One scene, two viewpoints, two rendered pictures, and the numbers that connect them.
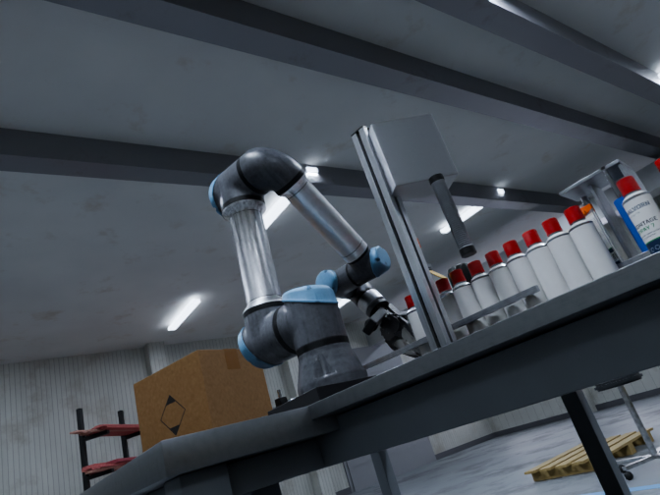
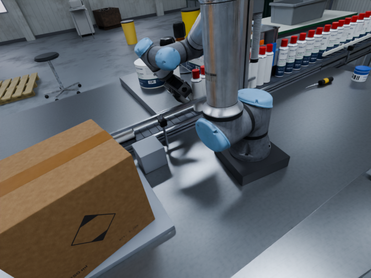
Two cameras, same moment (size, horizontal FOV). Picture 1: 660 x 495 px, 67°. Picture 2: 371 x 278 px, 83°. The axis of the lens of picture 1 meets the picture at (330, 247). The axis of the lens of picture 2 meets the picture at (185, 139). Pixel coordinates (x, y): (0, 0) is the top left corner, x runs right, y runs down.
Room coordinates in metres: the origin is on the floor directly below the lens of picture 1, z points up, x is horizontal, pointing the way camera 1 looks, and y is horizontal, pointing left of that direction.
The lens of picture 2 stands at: (1.06, 0.71, 1.43)
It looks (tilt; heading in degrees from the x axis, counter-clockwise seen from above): 38 degrees down; 293
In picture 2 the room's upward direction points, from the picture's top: 8 degrees counter-clockwise
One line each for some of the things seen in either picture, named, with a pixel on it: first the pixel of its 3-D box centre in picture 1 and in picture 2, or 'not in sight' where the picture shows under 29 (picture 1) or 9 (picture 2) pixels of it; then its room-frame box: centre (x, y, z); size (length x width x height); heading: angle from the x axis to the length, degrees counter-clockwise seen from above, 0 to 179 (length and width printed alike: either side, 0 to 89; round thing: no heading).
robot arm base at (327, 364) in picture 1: (328, 367); (249, 137); (1.07, 0.08, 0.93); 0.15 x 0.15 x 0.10
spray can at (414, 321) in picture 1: (422, 331); (197, 91); (1.34, -0.17, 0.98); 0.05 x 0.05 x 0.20
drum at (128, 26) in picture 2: not in sight; (130, 32); (4.69, -5.00, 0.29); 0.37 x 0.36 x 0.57; 129
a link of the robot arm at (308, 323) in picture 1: (311, 316); (250, 111); (1.08, 0.09, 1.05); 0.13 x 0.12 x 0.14; 55
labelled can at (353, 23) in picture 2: not in sight; (349, 33); (0.52, -1.10, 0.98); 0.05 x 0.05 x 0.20
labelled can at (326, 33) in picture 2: not in sight; (323, 43); (0.71, -0.89, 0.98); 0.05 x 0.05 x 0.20
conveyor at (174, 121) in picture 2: not in sight; (212, 106); (1.28, -0.24, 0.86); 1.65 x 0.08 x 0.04; 49
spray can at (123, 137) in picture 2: not in sight; (110, 140); (1.63, 0.16, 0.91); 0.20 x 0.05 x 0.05; 47
